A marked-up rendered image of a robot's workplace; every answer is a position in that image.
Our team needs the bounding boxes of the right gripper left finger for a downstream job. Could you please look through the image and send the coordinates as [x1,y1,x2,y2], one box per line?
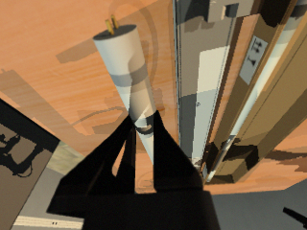
[53,115,136,196]

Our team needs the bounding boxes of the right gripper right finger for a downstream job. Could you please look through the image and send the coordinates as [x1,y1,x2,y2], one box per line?
[153,110,203,193]

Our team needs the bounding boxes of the brown cardboard carton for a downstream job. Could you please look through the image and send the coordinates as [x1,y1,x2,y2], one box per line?
[201,0,307,185]

